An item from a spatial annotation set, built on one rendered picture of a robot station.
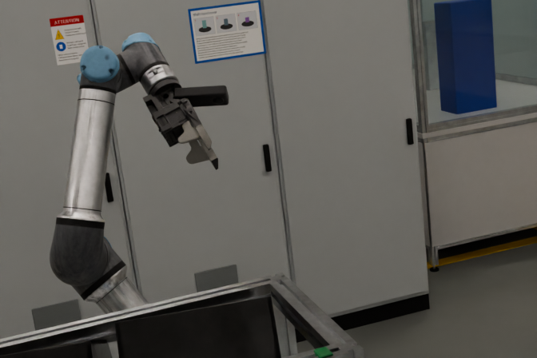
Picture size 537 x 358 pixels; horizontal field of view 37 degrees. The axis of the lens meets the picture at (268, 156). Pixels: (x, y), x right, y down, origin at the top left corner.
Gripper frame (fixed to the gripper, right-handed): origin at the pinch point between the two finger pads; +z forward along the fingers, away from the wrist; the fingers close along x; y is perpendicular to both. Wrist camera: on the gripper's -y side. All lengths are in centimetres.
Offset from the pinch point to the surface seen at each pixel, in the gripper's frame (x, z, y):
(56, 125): -162, -143, 41
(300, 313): 76, 60, 8
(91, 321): 74, 50, 25
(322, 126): -211, -101, -74
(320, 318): 77, 62, 7
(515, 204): -338, -49, -180
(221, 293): 71, 53, 13
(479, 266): -346, -28, -139
